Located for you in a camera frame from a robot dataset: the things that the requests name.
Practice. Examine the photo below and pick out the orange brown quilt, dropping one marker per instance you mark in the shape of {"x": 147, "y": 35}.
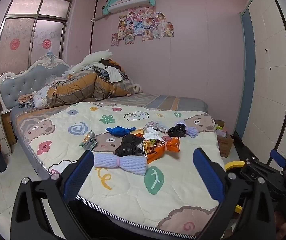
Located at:
{"x": 83, "y": 87}

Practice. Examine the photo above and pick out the white printed bag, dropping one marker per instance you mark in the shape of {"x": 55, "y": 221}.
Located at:
{"x": 221, "y": 133}

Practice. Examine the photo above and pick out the yellow green packet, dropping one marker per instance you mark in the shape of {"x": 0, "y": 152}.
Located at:
{"x": 219, "y": 127}

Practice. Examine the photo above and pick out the patterned floral clothes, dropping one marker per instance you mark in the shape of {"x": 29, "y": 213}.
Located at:
{"x": 33, "y": 100}

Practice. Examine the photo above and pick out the grey tufted headboard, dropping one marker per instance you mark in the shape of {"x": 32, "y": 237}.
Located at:
{"x": 20, "y": 85}

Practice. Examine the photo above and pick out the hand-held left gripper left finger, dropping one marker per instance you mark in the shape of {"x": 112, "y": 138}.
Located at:
{"x": 79, "y": 177}

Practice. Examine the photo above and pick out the bed with striped sheet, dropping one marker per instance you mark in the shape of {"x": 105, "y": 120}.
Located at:
{"x": 173, "y": 102}

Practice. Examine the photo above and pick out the white plush toy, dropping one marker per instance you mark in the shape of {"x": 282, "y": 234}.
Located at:
{"x": 93, "y": 58}

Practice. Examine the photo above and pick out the white wall pipe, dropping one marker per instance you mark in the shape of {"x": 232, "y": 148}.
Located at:
{"x": 99, "y": 18}

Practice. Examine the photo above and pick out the frosted glass window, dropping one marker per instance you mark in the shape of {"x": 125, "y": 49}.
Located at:
{"x": 20, "y": 30}

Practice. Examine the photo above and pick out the small purple foam fruit net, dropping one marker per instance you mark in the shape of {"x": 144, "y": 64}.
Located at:
{"x": 192, "y": 131}

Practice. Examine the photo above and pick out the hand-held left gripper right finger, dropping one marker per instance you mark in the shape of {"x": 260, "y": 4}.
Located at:
{"x": 205, "y": 172}

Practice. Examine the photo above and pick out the person's right hand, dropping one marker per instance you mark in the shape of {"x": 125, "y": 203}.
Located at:
{"x": 282, "y": 223}

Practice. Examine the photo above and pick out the orange snack packet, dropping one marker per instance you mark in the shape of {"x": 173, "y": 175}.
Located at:
{"x": 159, "y": 149}

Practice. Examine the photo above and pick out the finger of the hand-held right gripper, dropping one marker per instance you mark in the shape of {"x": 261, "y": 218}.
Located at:
{"x": 278, "y": 159}
{"x": 254, "y": 171}

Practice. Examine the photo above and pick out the small black plastic bag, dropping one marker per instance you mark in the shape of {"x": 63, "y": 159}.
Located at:
{"x": 176, "y": 130}

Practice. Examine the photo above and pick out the large purple foam fruit net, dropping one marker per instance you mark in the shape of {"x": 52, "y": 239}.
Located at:
{"x": 123, "y": 163}

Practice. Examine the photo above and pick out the red paper window decal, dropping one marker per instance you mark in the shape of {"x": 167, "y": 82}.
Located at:
{"x": 46, "y": 43}
{"x": 14, "y": 44}

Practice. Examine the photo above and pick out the red printed cardboard box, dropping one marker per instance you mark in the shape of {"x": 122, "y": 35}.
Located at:
{"x": 226, "y": 145}

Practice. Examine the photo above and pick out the bear printed blanket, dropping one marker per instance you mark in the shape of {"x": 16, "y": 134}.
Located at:
{"x": 123, "y": 192}

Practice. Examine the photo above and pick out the grey white cloth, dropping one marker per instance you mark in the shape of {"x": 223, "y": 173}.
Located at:
{"x": 156, "y": 125}

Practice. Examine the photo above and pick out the white wardrobe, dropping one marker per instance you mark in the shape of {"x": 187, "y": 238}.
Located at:
{"x": 270, "y": 80}

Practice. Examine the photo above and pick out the white crumpled plastic bag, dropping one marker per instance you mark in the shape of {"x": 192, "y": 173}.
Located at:
{"x": 153, "y": 135}

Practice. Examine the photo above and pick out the pile of clothes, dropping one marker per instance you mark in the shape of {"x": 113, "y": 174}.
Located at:
{"x": 111, "y": 72}

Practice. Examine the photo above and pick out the covered wall air conditioner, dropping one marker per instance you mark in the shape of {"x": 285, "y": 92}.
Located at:
{"x": 130, "y": 1}

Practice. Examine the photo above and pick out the yellow rimmed black trash bin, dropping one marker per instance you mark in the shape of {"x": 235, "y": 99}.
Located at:
{"x": 233, "y": 164}

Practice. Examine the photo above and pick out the large black plastic bag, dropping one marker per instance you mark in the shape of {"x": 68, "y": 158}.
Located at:
{"x": 128, "y": 146}

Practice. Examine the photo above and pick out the green snack packet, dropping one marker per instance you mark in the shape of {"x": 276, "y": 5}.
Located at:
{"x": 89, "y": 141}

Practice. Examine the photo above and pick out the cream plush toy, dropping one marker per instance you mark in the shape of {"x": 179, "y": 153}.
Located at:
{"x": 136, "y": 88}

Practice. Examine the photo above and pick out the blue plastic bag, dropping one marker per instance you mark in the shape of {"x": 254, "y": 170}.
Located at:
{"x": 120, "y": 130}

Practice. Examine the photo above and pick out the group of wall posters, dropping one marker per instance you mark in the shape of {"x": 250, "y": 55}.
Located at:
{"x": 143, "y": 26}

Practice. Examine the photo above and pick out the plain cardboard box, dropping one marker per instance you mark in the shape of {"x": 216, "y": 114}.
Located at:
{"x": 219, "y": 123}

